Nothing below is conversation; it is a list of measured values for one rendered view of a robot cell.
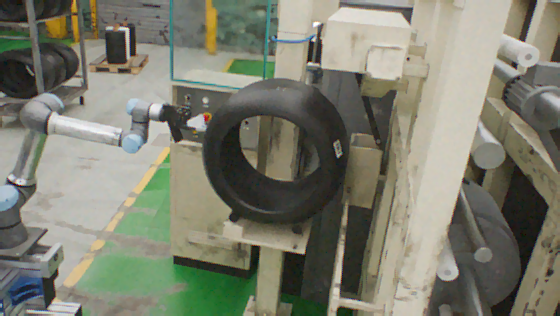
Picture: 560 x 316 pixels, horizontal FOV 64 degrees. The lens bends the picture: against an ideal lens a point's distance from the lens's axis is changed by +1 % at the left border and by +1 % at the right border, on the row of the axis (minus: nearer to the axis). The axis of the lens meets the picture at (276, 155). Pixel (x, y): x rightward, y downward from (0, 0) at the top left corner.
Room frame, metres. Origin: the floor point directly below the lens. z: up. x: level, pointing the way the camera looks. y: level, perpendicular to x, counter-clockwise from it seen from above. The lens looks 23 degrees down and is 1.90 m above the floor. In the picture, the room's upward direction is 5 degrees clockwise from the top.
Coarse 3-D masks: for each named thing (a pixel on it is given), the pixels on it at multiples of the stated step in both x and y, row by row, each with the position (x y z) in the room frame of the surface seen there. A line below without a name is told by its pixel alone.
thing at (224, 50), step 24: (192, 0) 2.46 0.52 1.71; (216, 0) 2.44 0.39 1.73; (240, 0) 2.42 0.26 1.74; (264, 0) 2.40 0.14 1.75; (192, 24) 2.46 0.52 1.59; (216, 24) 2.44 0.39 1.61; (240, 24) 2.42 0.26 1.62; (264, 24) 2.39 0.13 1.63; (192, 48) 2.46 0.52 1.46; (216, 48) 2.44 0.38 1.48; (240, 48) 2.41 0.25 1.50; (264, 48) 2.39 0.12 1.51; (192, 72) 2.46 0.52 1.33; (216, 72) 2.44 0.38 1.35; (240, 72) 2.41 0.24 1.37; (264, 72) 2.39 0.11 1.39
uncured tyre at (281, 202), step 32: (256, 96) 1.62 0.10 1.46; (288, 96) 1.61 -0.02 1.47; (320, 96) 1.75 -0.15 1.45; (224, 128) 1.61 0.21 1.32; (320, 128) 1.56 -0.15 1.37; (224, 160) 1.86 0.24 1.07; (320, 160) 1.55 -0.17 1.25; (224, 192) 1.61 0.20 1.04; (256, 192) 1.84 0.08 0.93; (288, 192) 1.85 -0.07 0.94; (320, 192) 1.55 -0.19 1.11
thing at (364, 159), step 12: (360, 144) 2.04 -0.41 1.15; (372, 144) 2.04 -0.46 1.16; (348, 156) 1.87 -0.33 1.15; (360, 156) 1.86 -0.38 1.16; (372, 156) 1.85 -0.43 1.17; (348, 168) 1.87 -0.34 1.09; (360, 168) 1.86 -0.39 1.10; (372, 168) 1.85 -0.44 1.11; (348, 180) 1.86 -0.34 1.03; (360, 180) 1.86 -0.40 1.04; (372, 180) 1.85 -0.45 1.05; (360, 192) 1.85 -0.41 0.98; (372, 192) 1.85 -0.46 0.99; (360, 204) 1.85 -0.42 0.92; (372, 204) 1.84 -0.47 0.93
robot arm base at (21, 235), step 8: (16, 224) 1.59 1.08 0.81; (0, 232) 1.55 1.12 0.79; (8, 232) 1.56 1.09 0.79; (16, 232) 1.58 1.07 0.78; (24, 232) 1.61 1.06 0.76; (0, 240) 1.54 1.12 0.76; (8, 240) 1.55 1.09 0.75; (16, 240) 1.57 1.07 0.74; (24, 240) 1.60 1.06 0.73; (0, 248) 1.53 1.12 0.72
